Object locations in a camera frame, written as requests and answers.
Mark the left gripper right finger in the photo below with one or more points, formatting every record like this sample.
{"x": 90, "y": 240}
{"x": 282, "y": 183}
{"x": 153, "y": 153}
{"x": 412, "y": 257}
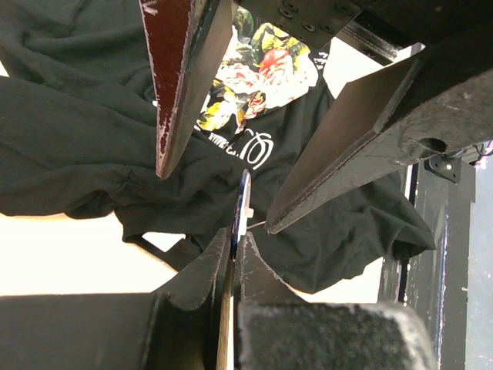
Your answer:
{"x": 274, "y": 328}

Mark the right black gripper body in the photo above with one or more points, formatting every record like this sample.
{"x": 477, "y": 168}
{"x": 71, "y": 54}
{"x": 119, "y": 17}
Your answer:
{"x": 378, "y": 29}

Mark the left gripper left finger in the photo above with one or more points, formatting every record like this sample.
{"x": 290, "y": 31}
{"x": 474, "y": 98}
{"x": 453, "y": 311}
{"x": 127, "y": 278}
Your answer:
{"x": 181, "y": 325}

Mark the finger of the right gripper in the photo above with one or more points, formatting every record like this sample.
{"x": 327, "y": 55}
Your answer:
{"x": 186, "y": 42}
{"x": 436, "y": 101}

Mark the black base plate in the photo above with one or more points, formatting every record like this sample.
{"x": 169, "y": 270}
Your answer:
{"x": 434, "y": 283}

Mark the blue round brooch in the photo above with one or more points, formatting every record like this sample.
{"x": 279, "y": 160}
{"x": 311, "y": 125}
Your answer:
{"x": 243, "y": 212}

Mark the black printed t-shirt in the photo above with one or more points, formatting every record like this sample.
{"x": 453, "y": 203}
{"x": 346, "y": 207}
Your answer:
{"x": 78, "y": 136}

